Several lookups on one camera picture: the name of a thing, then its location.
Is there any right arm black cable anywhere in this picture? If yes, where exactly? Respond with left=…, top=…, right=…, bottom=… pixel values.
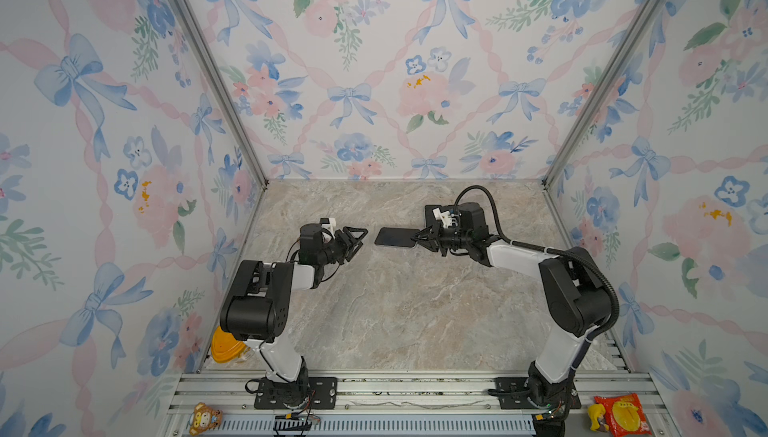
left=454, top=184, right=620, bottom=378

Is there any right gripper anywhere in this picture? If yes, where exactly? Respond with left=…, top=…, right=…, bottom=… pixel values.
left=410, top=223, right=471, bottom=259

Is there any red snack packet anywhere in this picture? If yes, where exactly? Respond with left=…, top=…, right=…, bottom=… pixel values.
left=593, top=393, right=652, bottom=437

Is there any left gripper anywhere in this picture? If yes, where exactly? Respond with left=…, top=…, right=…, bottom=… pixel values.
left=317, top=228, right=367, bottom=268

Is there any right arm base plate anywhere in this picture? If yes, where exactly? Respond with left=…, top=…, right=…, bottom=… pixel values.
left=487, top=377, right=582, bottom=412

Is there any black phone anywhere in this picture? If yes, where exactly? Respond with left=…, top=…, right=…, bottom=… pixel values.
left=374, top=227, right=419, bottom=248

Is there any aluminium rail frame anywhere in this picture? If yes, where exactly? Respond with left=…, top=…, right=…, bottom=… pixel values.
left=158, top=370, right=682, bottom=437

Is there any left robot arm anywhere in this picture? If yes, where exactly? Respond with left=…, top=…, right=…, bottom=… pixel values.
left=219, top=218, right=368, bottom=410

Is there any yellow toy figure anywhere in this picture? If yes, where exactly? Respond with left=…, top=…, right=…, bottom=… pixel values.
left=587, top=403, right=609, bottom=433

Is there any monkey plush toy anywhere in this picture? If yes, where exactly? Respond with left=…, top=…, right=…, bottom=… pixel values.
left=189, top=402, right=223, bottom=436

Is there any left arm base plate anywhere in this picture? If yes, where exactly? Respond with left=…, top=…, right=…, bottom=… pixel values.
left=246, top=377, right=338, bottom=411

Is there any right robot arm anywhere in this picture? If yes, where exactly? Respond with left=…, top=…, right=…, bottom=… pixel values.
left=412, top=202, right=618, bottom=409

